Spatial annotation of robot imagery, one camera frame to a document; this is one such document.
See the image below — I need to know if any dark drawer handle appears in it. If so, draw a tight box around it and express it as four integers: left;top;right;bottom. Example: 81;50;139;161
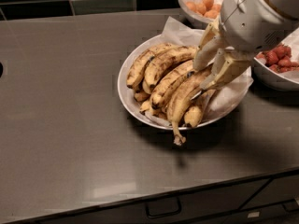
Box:
145;198;182;219
282;200;299;213

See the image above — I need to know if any pile of red strawberries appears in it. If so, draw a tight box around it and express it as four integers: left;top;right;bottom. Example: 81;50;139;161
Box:
256;43;299;74

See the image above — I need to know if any long spotted banana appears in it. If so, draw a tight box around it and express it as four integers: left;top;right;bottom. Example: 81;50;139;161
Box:
167;67;211;146

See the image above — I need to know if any white banana bowl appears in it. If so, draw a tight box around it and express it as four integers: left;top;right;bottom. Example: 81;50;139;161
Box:
118;29;253;130

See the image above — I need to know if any middle spotted banana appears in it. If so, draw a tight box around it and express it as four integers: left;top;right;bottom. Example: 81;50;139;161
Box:
149;60;193;109

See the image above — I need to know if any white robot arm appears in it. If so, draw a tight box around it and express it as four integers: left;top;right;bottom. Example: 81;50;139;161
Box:
193;0;299;94

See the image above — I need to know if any white paper liner under bananas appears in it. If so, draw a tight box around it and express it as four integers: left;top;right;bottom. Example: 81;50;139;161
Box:
147;17;253;127

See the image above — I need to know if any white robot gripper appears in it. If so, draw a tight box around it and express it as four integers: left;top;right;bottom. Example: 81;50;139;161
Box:
192;0;299;100

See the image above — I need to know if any far left spotted banana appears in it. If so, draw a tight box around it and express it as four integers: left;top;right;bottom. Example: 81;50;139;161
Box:
126;42;177;89

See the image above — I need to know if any white bowl of strawberries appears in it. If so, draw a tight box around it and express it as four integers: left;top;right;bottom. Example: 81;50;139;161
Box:
253;29;299;91

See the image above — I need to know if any dark right drawer handle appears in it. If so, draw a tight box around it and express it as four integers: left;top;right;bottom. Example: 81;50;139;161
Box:
282;200;299;213

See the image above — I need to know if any right front spotted banana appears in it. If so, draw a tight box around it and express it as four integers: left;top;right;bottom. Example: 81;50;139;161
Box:
183;90;215;128

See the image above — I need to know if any pile of orange apricots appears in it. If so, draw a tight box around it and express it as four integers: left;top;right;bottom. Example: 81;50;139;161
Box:
185;0;221;19

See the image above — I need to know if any small hidden bottom banana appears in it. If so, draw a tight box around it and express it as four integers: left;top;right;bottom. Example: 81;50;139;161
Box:
134;91;167;119

